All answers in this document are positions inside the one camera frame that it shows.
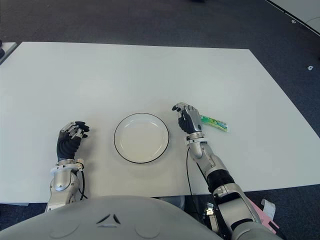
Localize white plate with black rim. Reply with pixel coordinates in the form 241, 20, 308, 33
113, 112, 170, 165

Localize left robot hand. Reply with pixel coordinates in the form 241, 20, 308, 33
56, 120, 91, 162

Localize white paper strip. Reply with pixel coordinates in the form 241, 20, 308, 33
261, 198, 276, 218

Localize white neighbouring table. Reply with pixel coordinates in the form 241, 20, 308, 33
264, 0, 320, 35

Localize green toothpaste tube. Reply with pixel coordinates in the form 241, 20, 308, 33
200, 115, 230, 133

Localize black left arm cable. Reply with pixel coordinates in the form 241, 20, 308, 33
76, 162, 89, 201

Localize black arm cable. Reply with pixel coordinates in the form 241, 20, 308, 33
76, 162, 89, 201
186, 147, 210, 196

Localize grey side table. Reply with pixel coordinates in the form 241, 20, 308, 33
0, 41, 18, 66

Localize grey robot torso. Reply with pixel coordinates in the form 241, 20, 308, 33
0, 195, 226, 240

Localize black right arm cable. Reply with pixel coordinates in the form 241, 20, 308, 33
186, 147, 210, 196

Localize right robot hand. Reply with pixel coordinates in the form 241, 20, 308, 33
171, 101, 205, 136

